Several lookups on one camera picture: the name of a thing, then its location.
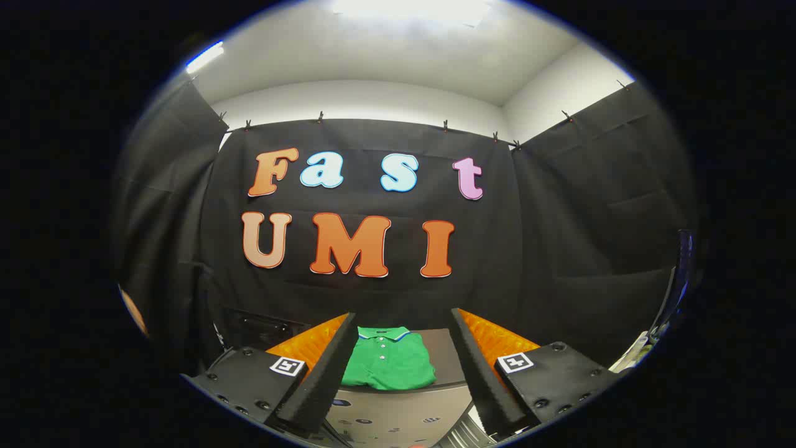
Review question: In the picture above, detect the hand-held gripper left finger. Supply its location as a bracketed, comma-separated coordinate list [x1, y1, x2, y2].
[180, 312, 359, 435]

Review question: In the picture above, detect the ceiling light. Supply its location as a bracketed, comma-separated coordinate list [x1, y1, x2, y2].
[185, 41, 225, 75]

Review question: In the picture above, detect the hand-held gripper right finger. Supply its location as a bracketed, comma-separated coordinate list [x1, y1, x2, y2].
[450, 308, 624, 438]

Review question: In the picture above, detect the black backdrop cloth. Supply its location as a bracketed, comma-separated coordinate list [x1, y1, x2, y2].
[112, 78, 697, 380]

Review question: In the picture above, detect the green polo shirt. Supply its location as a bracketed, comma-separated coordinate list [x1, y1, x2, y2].
[341, 326, 437, 391]

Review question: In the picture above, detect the grey cabinet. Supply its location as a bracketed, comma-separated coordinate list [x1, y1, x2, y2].
[323, 328, 492, 448]

